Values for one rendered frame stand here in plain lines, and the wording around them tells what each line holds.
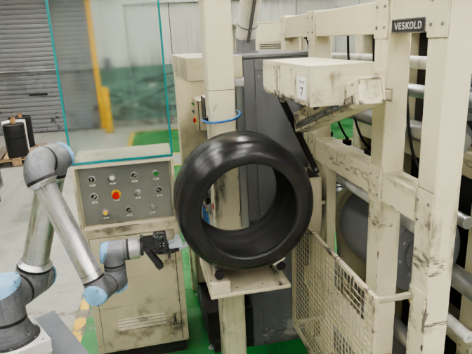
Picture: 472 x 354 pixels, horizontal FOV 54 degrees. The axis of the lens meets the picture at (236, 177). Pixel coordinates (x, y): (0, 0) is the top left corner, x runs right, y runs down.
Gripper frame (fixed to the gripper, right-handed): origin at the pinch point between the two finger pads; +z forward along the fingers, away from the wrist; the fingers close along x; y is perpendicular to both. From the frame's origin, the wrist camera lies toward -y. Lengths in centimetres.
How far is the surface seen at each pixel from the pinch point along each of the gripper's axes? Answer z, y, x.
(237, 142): 23, 46, -8
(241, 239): 28.2, -7.8, 15.4
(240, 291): 21.5, -21.6, -8.0
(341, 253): 96, -40, 47
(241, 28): 47, 92, 81
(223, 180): 22.7, 19.5, 28.5
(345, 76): 58, 72, -33
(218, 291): 11.7, -19.6, -8.6
